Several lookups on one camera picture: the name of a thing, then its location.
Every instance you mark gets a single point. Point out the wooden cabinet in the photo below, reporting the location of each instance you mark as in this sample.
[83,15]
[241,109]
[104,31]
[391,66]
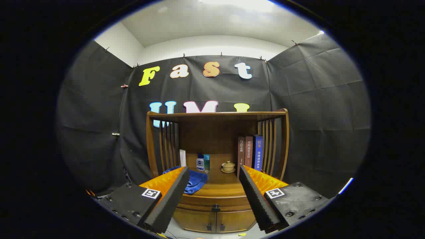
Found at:
[212,132]

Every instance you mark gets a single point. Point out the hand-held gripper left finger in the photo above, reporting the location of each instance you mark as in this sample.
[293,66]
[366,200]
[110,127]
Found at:
[172,199]

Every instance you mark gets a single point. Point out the wooden countertop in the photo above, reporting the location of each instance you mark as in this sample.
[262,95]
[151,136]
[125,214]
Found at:
[219,184]

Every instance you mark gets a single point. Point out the reddish brown book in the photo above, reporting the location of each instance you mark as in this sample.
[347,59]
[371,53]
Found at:
[249,151]

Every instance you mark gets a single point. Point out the blue folded towel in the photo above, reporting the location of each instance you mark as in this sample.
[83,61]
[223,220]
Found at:
[197,181]

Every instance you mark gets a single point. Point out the beige lidded teacup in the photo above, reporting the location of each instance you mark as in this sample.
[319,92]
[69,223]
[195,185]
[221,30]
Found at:
[228,167]

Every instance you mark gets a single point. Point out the blue book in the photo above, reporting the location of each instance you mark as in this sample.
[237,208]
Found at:
[258,152]

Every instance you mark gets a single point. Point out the white bottle with blue cap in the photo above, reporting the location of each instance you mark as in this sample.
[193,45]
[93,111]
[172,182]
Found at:
[200,164]

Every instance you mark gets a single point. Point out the teal bottle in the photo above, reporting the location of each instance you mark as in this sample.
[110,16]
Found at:
[207,162]

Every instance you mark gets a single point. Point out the wooden cabinet door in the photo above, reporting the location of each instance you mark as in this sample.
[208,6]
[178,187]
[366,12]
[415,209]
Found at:
[196,219]
[234,220]

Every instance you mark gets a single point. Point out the white tube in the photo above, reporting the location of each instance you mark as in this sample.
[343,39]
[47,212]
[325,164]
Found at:
[183,157]

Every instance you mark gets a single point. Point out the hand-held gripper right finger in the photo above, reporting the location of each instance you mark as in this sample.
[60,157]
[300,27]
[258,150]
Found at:
[255,199]

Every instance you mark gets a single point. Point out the wooden drawer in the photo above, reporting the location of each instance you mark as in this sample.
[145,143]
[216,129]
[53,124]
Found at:
[199,201]

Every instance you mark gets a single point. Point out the dark brown book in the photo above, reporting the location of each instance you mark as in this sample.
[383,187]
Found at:
[241,152]

